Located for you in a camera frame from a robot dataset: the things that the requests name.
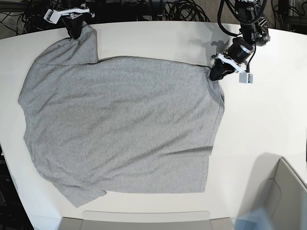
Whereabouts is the black floor cable pile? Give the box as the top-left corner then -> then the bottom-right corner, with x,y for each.
134,0 -> 212,23

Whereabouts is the grey T-shirt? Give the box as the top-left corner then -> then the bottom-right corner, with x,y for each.
18,25 -> 224,207

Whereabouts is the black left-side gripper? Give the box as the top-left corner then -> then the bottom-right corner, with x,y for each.
209,38 -> 254,81

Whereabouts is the blue object bottom corner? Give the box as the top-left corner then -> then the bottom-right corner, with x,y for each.
232,208 -> 274,230

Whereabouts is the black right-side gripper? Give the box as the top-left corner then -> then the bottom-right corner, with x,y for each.
59,8 -> 95,39

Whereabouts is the grey bin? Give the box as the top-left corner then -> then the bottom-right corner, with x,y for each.
252,158 -> 307,230
59,211 -> 234,230

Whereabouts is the right-side robot arm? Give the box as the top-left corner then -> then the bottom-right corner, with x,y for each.
59,0 -> 239,81

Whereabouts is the white right-side wrist camera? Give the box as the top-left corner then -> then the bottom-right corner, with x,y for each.
44,9 -> 61,24

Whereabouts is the grey bin right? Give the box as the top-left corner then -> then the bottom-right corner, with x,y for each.
252,158 -> 307,230

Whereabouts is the white left-side wrist camera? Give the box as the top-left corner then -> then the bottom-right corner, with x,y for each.
239,72 -> 253,84

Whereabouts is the left-side robot arm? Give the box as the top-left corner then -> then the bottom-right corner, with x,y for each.
209,0 -> 270,83

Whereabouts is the grey bin front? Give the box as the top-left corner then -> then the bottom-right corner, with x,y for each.
59,211 -> 234,230

